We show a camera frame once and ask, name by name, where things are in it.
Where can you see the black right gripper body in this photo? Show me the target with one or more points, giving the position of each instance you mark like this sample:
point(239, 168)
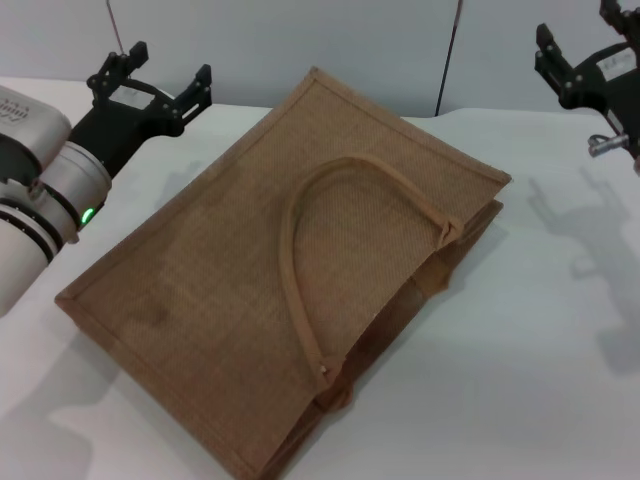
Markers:
point(610, 85)

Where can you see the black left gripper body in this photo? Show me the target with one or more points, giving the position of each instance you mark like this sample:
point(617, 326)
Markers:
point(125, 125)

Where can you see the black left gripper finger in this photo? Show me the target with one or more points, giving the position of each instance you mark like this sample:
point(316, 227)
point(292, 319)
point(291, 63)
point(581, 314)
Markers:
point(117, 65)
point(197, 95)

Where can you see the brown jute handbag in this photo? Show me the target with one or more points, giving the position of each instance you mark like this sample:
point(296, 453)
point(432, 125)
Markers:
point(240, 250)

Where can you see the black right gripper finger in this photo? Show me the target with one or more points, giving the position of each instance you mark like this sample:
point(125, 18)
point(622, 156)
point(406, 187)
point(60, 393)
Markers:
point(552, 57)
point(627, 12)

